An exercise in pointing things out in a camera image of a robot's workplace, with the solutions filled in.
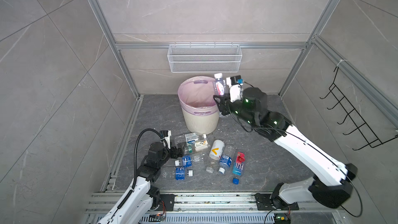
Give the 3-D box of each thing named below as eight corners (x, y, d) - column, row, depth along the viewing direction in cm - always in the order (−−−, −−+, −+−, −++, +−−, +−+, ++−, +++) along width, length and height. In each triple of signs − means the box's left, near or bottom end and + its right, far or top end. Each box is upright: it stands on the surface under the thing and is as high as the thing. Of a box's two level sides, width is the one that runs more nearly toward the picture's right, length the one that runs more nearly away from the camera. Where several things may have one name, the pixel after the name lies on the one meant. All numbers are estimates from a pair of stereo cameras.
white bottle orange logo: (208, 157, 89) (208, 153, 85) (214, 141, 96) (214, 137, 91) (219, 162, 87) (220, 158, 83) (225, 145, 94) (226, 141, 90)
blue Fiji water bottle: (231, 173, 84) (233, 170, 79) (235, 154, 91) (237, 150, 86) (240, 176, 83) (242, 173, 78) (244, 157, 90) (246, 153, 85)
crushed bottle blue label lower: (164, 181, 82) (161, 177, 77) (165, 170, 85) (163, 166, 80) (192, 181, 82) (192, 177, 77) (193, 170, 85) (192, 166, 80)
